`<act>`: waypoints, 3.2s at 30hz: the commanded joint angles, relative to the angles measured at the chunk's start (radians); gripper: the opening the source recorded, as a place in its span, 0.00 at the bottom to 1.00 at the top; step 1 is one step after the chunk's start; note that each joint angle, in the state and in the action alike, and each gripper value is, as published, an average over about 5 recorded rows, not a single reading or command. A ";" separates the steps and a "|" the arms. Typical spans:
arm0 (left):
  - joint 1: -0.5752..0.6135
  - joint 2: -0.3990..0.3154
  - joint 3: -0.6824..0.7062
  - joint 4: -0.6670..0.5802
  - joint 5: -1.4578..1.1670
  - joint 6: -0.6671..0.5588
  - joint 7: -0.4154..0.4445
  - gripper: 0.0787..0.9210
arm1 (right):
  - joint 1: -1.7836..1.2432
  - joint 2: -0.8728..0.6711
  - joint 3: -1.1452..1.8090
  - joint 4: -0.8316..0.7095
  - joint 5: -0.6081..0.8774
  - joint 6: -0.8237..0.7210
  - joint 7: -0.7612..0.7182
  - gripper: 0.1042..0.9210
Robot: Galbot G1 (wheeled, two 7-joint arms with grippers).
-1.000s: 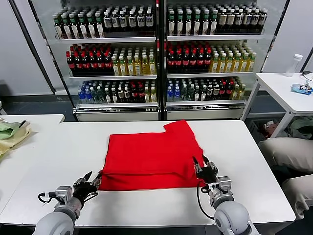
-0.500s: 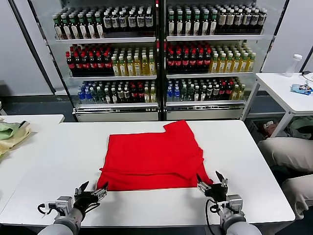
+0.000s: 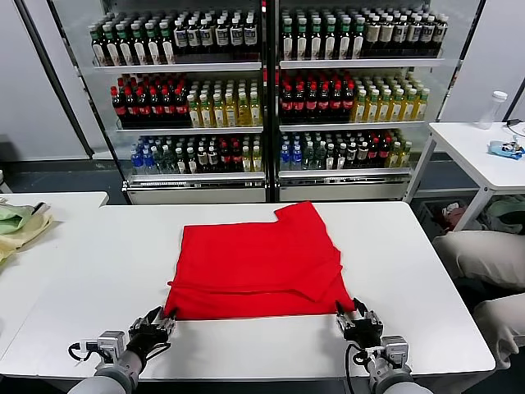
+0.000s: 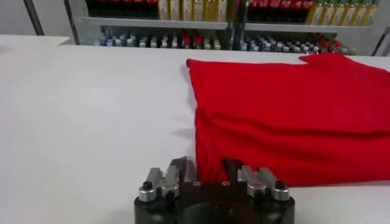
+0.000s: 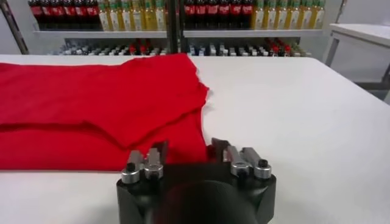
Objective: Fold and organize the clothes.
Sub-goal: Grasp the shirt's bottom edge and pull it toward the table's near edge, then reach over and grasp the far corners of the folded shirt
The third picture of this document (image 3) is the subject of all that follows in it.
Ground tall dark bottle beige label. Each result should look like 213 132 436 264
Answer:
380 15 394 57
365 15 381 57
393 15 408 57

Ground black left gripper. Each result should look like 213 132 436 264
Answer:
126 305 179 360

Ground open glass fridge door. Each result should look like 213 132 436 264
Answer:
432 0 493 124
14 0 98 161

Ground red t-shirt with bear print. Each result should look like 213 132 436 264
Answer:
165 200 357 321

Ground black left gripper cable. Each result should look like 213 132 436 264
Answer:
145 343 172 361

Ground blue snack packet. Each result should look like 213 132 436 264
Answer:
487 139 525 159

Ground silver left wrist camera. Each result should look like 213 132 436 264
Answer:
80 330 126 362

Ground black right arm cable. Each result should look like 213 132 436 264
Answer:
343 342 381 394

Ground glass beverage display fridge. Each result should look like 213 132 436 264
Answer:
272 0 464 203
48 0 274 205

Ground white side table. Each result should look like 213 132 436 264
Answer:
404 121 525 231

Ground pale yellow garment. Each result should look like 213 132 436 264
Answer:
0 200 53 263

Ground black left camera cable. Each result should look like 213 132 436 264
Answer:
67 341 99 363

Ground pale green garment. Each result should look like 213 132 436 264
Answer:
0 204 34 236

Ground black storage crate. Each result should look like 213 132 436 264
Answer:
416 199 467 237

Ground dark bottle blue-white label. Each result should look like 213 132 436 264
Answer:
407 15 422 57
434 15 449 55
215 18 230 56
230 17 244 55
199 18 214 56
173 20 188 57
421 15 435 57
244 16 258 55
186 19 201 57

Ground green cloth pile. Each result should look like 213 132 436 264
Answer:
477 195 525 236

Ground green-capped dark tea bottle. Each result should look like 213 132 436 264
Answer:
117 23 133 66
90 25 106 66
294 18 309 61
146 22 162 66
160 21 176 65
337 18 352 60
281 18 295 61
104 24 120 66
308 18 323 61
351 18 365 59
132 23 148 66
323 18 338 61

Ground beige trouser leg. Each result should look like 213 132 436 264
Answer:
471 291 525 369
432 229 525 291

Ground crumpled clothes in crate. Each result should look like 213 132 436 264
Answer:
441 204 465 225

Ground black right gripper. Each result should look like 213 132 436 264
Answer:
335 297 385 350

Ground clear bottle white cap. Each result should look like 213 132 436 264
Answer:
477 90 509 131

